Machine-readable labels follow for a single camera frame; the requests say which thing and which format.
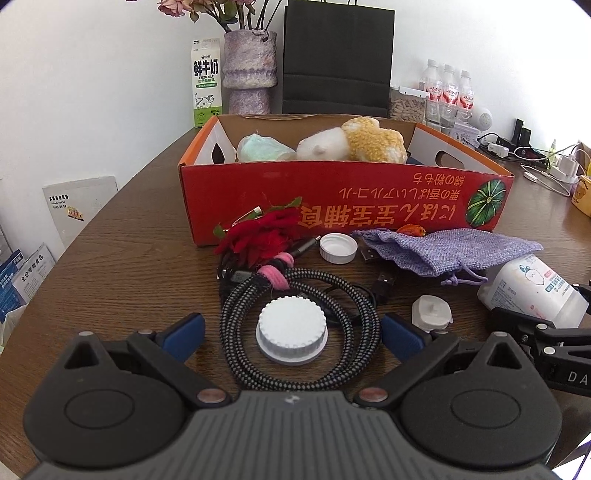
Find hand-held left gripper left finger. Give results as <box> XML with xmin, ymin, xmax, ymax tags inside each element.
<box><xmin>62</xmin><ymin>312</ymin><xmax>232</xmax><ymax>407</ymax></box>

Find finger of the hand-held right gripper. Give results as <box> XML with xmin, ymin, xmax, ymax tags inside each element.
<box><xmin>489</xmin><ymin>307</ymin><xmax>557</xmax><ymax>344</ymax></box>
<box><xmin>573</xmin><ymin>282</ymin><xmax>591</xmax><ymax>318</ymax></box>

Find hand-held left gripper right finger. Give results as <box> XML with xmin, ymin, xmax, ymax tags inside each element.
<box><xmin>353</xmin><ymin>312</ymin><xmax>525</xmax><ymax>408</ymax></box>

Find small white flip cap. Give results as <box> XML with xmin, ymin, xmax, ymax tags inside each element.
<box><xmin>411</xmin><ymin>295</ymin><xmax>454</xmax><ymax>330</ymax></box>

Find black and white braided cable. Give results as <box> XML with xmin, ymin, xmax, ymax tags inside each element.
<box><xmin>218</xmin><ymin>234</ymin><xmax>385</xmax><ymax>394</ymax></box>

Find black usb cable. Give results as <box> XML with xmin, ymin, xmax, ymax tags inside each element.
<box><xmin>295</xmin><ymin>244</ymin><xmax>399</xmax><ymax>326</ymax></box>

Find purple fabric drawstring pouch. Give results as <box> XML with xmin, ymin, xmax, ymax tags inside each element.
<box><xmin>352</xmin><ymin>228</ymin><xmax>544</xmax><ymax>287</ymax></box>

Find pink cable tie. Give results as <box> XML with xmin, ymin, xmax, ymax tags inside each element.
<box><xmin>256</xmin><ymin>251</ymin><xmax>296</xmax><ymax>291</ymax></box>

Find large ribbed white lid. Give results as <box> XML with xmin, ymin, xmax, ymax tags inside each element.
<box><xmin>255</xmin><ymin>298</ymin><xmax>329</xmax><ymax>367</ymax></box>

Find red fabric flower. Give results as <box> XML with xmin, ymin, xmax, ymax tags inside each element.
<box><xmin>213</xmin><ymin>196</ymin><xmax>305</xmax><ymax>271</ymax></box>

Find red cardboard box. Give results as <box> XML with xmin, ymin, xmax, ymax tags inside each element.
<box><xmin>178</xmin><ymin>113</ymin><xmax>515</xmax><ymax>247</ymax></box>

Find white and yellow plush toy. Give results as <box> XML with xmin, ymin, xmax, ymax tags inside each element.
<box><xmin>295</xmin><ymin>117</ymin><xmax>409</xmax><ymax>164</ymax></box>

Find green sponge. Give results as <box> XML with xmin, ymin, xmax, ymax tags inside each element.
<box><xmin>237</xmin><ymin>133</ymin><xmax>297</xmax><ymax>163</ymax></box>

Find clear container of seeds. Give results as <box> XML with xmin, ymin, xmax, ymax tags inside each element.
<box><xmin>389</xmin><ymin>86</ymin><xmax>428</xmax><ymax>123</ymax></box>

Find yellow mug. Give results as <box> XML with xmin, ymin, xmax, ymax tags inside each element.
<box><xmin>571</xmin><ymin>174</ymin><xmax>591</xmax><ymax>217</ymax></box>

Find white power adapter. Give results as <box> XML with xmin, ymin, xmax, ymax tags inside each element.
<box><xmin>554</xmin><ymin>154</ymin><xmax>583</xmax><ymax>184</ymax></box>

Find white printed carton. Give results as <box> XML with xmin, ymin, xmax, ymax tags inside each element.
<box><xmin>14</xmin><ymin>242</ymin><xmax>57</xmax><ymax>305</ymax></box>

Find blue and white carton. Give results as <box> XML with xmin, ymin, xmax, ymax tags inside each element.
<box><xmin>0</xmin><ymin>249</ymin><xmax>25</xmax><ymax>317</ymax></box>

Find white floral tin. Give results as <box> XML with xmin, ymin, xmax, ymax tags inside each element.
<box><xmin>450</xmin><ymin>121</ymin><xmax>481</xmax><ymax>146</ymax></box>

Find white round speaker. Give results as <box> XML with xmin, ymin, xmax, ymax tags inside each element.
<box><xmin>468</xmin><ymin>106</ymin><xmax>494</xmax><ymax>132</ymax></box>

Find red label water bottle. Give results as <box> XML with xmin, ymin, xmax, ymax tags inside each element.
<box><xmin>421</xmin><ymin>59</ymin><xmax>443</xmax><ymax>127</ymax></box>
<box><xmin>457</xmin><ymin>70</ymin><xmax>476</xmax><ymax>123</ymax></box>
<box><xmin>441</xmin><ymin>65</ymin><xmax>459</xmax><ymax>125</ymax></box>

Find green and white milk carton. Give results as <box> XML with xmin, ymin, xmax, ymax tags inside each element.
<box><xmin>190</xmin><ymin>38</ymin><xmax>223</xmax><ymax>129</ymax></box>

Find purple mottled vase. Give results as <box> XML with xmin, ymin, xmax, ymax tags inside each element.
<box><xmin>222</xmin><ymin>28</ymin><xmax>279</xmax><ymax>115</ymax></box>

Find black paper bag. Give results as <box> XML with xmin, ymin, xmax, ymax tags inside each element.
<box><xmin>281</xmin><ymin>0</ymin><xmax>396</xmax><ymax>118</ymax></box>

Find dried pink roses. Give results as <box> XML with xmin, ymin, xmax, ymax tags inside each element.
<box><xmin>157</xmin><ymin>0</ymin><xmax>284</xmax><ymax>33</ymax></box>

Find white cable with round puck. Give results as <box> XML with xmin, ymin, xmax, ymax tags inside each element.
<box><xmin>522</xmin><ymin>166</ymin><xmax>575</xmax><ymax>198</ymax></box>

